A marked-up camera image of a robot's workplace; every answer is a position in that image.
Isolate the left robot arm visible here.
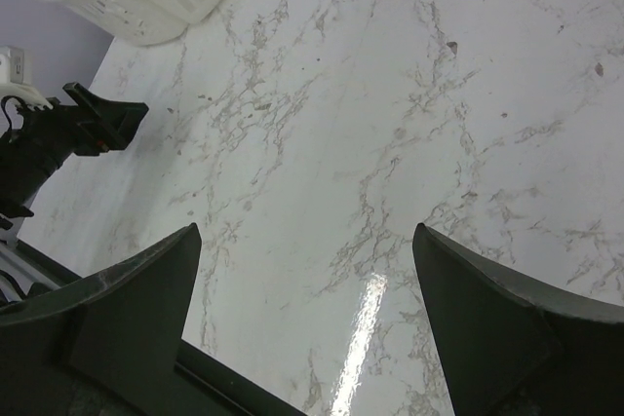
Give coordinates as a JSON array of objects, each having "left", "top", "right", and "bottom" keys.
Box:
[{"left": 1, "top": 82, "right": 148, "bottom": 230}]

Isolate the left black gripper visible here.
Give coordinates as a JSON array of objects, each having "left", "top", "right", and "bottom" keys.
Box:
[{"left": 1, "top": 82, "right": 148, "bottom": 177}]

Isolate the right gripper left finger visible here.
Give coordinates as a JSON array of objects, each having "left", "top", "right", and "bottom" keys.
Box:
[{"left": 1, "top": 224, "right": 201, "bottom": 415}]

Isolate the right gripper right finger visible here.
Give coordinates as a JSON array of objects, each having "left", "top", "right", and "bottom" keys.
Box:
[{"left": 412, "top": 223, "right": 623, "bottom": 415}]

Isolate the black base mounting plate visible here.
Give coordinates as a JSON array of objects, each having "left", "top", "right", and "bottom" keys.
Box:
[{"left": 16, "top": 240, "right": 303, "bottom": 415}]

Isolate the left aluminium table rail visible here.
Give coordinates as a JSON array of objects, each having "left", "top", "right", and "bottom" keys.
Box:
[{"left": 1, "top": 242, "right": 59, "bottom": 306}]

